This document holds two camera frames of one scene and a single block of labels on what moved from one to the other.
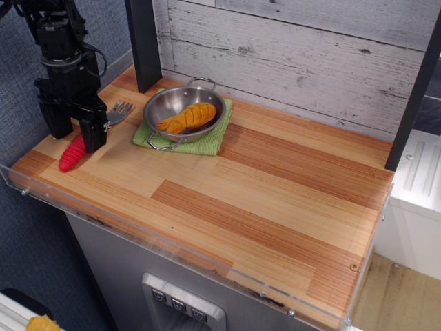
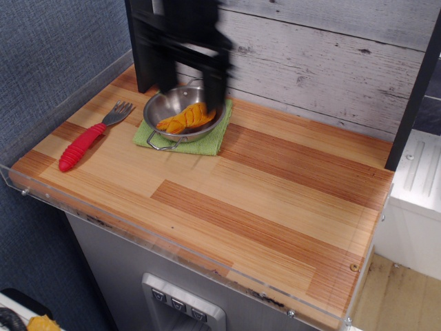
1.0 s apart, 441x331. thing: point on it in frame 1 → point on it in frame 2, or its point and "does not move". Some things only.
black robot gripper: [72, 87] → [192, 23]
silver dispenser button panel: [173, 308] does not move
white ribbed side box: [409, 235] does not move
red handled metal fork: [77, 150] does not move
